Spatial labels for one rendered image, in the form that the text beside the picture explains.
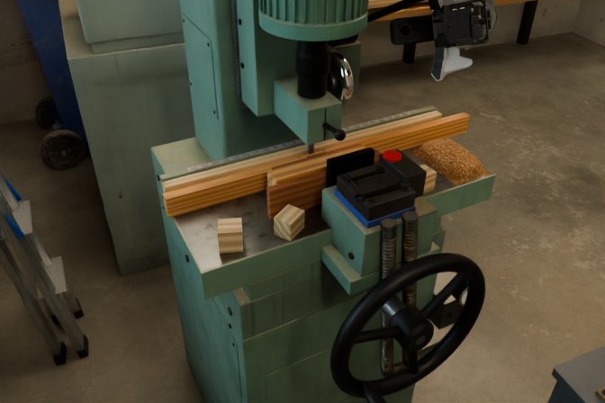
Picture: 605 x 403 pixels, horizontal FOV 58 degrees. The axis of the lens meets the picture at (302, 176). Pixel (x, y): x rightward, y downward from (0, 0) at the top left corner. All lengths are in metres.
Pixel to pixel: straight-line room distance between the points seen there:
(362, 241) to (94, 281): 1.54
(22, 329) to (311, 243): 1.42
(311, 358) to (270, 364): 0.09
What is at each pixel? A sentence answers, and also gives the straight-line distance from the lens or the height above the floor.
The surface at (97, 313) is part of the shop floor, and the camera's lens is 2.12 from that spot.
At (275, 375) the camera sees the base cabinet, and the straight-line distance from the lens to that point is 1.13.
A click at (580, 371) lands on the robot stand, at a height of 0.55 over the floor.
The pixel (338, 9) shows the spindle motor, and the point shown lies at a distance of 0.84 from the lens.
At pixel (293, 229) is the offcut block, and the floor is 0.92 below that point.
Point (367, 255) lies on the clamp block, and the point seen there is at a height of 0.92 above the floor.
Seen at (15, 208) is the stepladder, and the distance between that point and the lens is 1.81.
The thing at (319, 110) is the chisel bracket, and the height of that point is 1.06.
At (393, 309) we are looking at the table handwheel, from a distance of 0.92.
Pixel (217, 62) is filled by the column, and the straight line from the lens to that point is 1.09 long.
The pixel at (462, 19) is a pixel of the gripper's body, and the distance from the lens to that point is 0.97.
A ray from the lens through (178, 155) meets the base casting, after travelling 1.34.
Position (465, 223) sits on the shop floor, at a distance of 2.48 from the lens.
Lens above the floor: 1.49
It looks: 34 degrees down
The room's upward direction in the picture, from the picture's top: 1 degrees clockwise
